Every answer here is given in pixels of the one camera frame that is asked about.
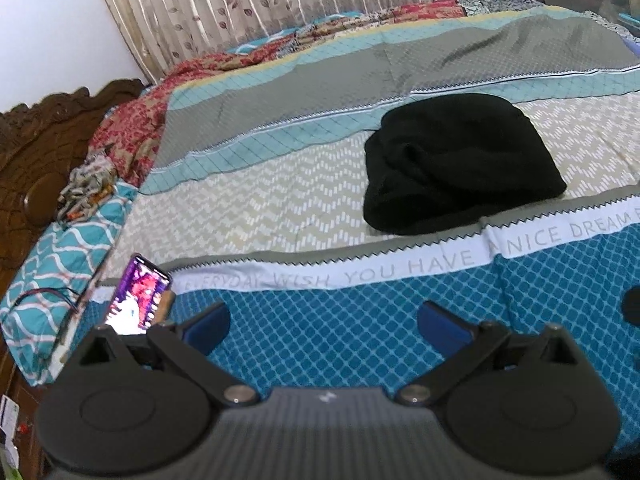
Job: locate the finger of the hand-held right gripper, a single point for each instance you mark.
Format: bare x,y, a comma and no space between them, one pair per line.
632,306

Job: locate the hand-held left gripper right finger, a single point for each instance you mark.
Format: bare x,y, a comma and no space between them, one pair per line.
445,329

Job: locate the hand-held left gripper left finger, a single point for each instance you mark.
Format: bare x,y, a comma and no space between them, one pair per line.
207,331

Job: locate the black pants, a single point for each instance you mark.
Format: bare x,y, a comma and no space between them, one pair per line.
450,170

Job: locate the smartphone with lit screen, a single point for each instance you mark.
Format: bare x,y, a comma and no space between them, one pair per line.
137,295

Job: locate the patterned teal grey bedsheet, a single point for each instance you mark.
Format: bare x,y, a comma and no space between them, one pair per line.
300,200

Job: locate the teal white patterned pillow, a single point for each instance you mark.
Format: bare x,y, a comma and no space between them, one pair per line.
60,260

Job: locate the grey crumpled cloth bundle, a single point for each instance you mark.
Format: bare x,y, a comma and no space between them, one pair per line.
87,185

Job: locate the red floral quilt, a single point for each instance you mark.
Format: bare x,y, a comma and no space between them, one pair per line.
135,120

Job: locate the carved wooden headboard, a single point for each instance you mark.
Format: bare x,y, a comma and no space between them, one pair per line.
45,150

